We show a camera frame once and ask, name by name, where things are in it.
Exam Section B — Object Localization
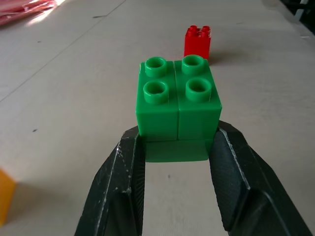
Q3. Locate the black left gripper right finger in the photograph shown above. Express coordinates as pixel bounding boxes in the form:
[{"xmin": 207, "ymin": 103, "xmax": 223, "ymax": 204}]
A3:
[{"xmin": 209, "ymin": 119, "xmax": 315, "ymax": 236}]

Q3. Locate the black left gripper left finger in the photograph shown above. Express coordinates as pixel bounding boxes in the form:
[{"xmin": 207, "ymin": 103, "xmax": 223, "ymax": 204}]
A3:
[{"xmin": 74, "ymin": 125, "xmax": 146, "ymax": 236}]

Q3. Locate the green studded building block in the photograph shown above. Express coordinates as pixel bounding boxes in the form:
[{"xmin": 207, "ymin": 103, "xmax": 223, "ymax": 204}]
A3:
[{"xmin": 134, "ymin": 55, "xmax": 223, "ymax": 163}]

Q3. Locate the yellow building block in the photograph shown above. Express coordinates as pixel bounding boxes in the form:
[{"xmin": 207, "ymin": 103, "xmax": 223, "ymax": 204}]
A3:
[{"xmin": 0, "ymin": 168, "xmax": 17, "ymax": 226}]

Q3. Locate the red studded building block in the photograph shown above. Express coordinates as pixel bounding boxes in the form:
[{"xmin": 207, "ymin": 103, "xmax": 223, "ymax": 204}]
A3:
[{"xmin": 184, "ymin": 25, "xmax": 213, "ymax": 60}]

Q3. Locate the red plastic packaging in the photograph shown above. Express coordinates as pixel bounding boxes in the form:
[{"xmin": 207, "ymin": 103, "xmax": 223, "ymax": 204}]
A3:
[{"xmin": 0, "ymin": 0, "xmax": 65, "ymax": 26}]

